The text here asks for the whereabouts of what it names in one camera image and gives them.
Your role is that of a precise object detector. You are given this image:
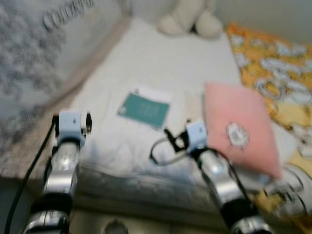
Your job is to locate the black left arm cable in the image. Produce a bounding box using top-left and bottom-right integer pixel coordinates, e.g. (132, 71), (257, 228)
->
(2, 119), (57, 234)

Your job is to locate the pink cartoon sheep pillow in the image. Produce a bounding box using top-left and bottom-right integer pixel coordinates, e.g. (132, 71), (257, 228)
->
(202, 82), (283, 180)

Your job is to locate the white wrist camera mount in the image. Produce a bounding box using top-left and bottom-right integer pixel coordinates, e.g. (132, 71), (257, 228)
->
(56, 111), (87, 147)
(185, 121), (209, 153)

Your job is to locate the yellow cartoon egg print blanket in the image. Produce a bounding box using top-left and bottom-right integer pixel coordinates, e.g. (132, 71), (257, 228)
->
(224, 22), (312, 234)

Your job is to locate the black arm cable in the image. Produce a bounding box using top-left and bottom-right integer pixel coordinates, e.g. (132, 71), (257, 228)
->
(2, 119), (57, 234)
(149, 136), (195, 166)

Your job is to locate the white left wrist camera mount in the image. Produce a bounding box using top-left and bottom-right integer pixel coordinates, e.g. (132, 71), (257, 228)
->
(56, 111), (87, 147)

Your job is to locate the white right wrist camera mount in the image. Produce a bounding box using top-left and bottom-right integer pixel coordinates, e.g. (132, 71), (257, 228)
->
(185, 121), (209, 153)

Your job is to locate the cream plush toy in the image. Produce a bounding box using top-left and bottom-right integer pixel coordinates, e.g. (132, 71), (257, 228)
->
(156, 0), (225, 39)

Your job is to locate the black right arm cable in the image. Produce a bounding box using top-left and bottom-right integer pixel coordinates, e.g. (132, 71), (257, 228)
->
(149, 136), (195, 166)

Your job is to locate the grey floral patterned fabric cover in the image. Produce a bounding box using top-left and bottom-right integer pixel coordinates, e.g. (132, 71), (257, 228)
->
(0, 0), (130, 178)

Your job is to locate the paperback book with teal back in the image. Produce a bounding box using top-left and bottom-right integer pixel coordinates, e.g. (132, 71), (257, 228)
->
(117, 87), (172, 130)

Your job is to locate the white quilted mattress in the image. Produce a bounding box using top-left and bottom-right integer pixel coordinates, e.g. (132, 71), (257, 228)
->
(49, 17), (312, 215)

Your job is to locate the grey left robot leg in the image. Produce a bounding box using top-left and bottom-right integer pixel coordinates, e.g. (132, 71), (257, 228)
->
(104, 219), (128, 234)

